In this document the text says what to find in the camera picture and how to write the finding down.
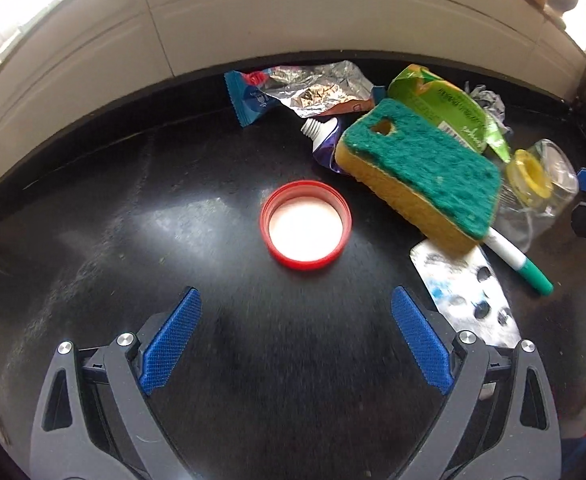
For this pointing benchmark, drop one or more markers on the clear jar with yellow lid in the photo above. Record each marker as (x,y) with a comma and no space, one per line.
(540,180)

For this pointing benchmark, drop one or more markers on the purple squeezed tube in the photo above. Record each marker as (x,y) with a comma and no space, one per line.
(323,137)

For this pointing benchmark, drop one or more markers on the green and white marker pen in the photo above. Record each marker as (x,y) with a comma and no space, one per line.
(520,265)

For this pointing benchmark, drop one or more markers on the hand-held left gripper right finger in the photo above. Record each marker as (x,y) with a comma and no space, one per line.
(420,337)

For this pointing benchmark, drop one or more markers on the green crushed carton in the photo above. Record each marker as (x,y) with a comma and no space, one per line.
(443,100)

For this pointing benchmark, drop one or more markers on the green and yellow sponge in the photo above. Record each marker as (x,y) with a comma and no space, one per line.
(423,175)

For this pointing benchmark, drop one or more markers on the silver blister pack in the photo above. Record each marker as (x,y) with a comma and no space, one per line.
(465,290)

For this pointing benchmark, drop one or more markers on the blue and silver snack wrapper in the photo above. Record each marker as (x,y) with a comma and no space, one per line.
(298,87)

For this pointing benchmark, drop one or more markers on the crumpled silver foil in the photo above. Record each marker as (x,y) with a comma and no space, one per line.
(488,100)

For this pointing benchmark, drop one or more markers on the red plastic lid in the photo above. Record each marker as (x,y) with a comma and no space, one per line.
(305,226)

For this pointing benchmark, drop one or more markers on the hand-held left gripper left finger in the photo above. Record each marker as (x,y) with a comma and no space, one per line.
(170,340)

